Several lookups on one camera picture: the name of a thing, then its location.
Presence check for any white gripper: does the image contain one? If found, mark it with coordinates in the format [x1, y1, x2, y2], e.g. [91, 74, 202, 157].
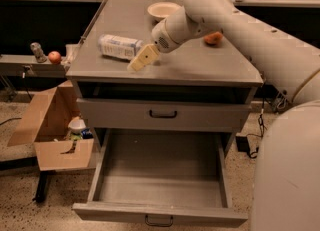
[127, 19, 177, 71]

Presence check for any white bowl in box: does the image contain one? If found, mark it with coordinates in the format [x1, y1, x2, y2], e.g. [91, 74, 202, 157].
[68, 119, 86, 134]

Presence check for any open cardboard box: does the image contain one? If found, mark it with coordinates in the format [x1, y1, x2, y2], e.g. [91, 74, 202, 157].
[8, 81, 94, 171]

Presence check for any open grey lower drawer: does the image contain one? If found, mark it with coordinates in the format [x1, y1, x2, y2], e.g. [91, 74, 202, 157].
[73, 129, 248, 228]

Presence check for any grey drawer cabinet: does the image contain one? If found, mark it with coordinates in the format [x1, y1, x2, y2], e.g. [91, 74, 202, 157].
[67, 0, 262, 149]

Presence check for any black power adapter with cable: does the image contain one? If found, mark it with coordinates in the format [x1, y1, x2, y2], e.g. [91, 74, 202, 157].
[236, 100, 267, 159]

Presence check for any orange fruit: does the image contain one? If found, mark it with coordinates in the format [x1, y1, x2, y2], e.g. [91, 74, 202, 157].
[204, 32, 223, 45]

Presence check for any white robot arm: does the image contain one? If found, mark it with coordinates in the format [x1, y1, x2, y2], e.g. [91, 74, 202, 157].
[129, 0, 320, 231]

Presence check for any clear blue-labelled plastic bottle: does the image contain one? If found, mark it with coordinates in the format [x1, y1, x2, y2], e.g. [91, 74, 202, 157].
[98, 34, 144, 60]

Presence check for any small grey figurine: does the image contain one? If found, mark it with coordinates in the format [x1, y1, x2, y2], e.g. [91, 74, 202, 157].
[30, 42, 47, 63]

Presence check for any red apple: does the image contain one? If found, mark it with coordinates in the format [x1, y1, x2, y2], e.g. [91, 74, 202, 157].
[48, 51, 62, 64]

